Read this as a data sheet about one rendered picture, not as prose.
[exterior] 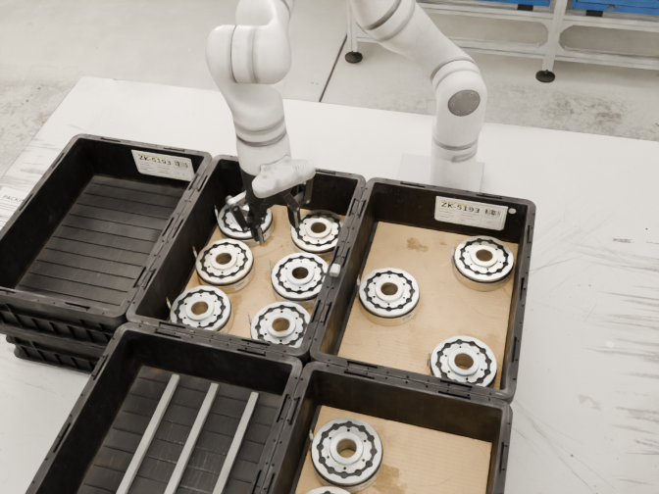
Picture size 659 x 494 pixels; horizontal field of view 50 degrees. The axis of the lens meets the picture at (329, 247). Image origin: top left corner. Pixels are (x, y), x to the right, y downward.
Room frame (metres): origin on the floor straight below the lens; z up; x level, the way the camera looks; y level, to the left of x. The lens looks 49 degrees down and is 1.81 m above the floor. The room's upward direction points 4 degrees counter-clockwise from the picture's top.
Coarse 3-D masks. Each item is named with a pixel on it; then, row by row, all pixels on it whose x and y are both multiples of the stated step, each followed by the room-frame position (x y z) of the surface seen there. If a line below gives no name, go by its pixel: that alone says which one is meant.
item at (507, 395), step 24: (432, 192) 0.89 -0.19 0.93; (456, 192) 0.88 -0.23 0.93; (480, 192) 0.87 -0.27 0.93; (360, 216) 0.85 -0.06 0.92; (528, 216) 0.81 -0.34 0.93; (528, 240) 0.76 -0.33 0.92; (528, 264) 0.70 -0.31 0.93; (336, 288) 0.68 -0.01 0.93; (312, 360) 0.56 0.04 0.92; (336, 360) 0.55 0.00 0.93; (432, 384) 0.50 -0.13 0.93; (456, 384) 0.50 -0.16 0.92
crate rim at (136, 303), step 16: (224, 160) 1.01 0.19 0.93; (208, 176) 0.97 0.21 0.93; (336, 176) 0.94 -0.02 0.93; (352, 176) 0.94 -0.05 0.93; (192, 208) 0.89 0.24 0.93; (352, 208) 0.87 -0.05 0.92; (176, 224) 0.85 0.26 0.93; (176, 240) 0.82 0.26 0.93; (160, 256) 0.78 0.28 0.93; (336, 256) 0.75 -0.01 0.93; (144, 288) 0.72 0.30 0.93; (320, 304) 0.65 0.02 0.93; (128, 320) 0.65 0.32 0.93; (144, 320) 0.65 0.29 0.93; (160, 320) 0.65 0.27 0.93; (208, 336) 0.61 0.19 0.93; (224, 336) 0.61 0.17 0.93; (240, 336) 0.61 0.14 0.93; (304, 336) 0.60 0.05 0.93; (288, 352) 0.57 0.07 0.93; (304, 352) 0.57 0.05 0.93
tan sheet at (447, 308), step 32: (384, 224) 0.90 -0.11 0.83; (384, 256) 0.83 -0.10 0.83; (416, 256) 0.82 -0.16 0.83; (448, 256) 0.82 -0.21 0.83; (448, 288) 0.74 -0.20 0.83; (512, 288) 0.73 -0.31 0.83; (352, 320) 0.69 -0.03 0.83; (416, 320) 0.68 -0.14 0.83; (448, 320) 0.68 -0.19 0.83; (480, 320) 0.67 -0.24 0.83; (352, 352) 0.63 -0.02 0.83; (384, 352) 0.62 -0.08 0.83; (416, 352) 0.62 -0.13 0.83
